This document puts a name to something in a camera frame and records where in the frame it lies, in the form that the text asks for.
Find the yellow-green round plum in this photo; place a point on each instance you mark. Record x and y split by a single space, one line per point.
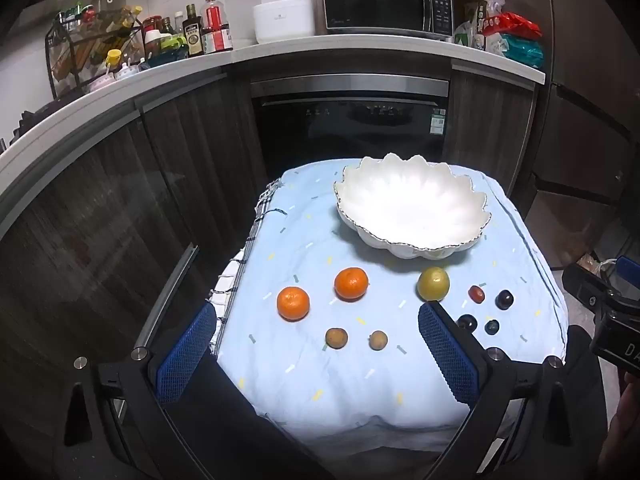
433 284

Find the person's right hand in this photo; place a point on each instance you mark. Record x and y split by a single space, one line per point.
625 425

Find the orange mandarin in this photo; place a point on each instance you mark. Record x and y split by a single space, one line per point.
351 284
293 303

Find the brown longan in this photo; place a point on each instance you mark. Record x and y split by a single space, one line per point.
336 337
378 340

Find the red grape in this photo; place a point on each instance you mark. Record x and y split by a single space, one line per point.
476 293

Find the yellow cap oil bottle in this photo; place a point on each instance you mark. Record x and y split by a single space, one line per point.
125 25

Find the white scalloped ceramic bowl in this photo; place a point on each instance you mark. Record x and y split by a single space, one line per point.
410 200

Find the red snack bag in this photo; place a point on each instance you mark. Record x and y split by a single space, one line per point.
510 25

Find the small yellow cap bottle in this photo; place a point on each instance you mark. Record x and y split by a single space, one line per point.
113 60

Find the dark wood kitchen cabinets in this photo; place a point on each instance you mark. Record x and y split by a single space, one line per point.
190 135

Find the red liquid plastic bottle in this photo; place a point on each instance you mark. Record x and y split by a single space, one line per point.
216 25

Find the dark soy sauce bottle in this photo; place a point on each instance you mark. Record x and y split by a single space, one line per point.
193 32

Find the white rice cooker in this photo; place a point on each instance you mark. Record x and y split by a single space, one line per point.
282 20

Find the green white label sticker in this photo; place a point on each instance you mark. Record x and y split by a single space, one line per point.
438 121

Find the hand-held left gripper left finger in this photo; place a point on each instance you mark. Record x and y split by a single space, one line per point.
185 355

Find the dark refrigerator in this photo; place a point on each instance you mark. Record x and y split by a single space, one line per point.
590 85

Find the black built-in oven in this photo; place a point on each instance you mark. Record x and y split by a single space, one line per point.
350 120

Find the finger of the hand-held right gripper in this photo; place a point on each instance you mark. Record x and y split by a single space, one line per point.
585 285
629 266

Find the checkered white towel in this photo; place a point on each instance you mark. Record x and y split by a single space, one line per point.
235 280

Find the white kitchen countertop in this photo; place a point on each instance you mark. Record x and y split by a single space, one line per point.
350 51

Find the green lid container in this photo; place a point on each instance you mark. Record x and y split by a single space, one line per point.
173 45

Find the red lid jar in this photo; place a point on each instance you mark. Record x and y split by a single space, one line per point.
151 24

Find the teal snack bag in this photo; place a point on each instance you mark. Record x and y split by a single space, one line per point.
522 51

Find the white plastic bags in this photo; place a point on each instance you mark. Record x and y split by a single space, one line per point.
470 30

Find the dark grape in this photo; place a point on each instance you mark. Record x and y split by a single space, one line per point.
492 327
504 300

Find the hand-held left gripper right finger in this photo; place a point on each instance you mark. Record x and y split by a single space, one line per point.
447 355

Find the light blue patterned cloth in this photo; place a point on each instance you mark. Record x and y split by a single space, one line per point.
320 240

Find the black microwave oven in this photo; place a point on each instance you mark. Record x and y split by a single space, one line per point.
380 2

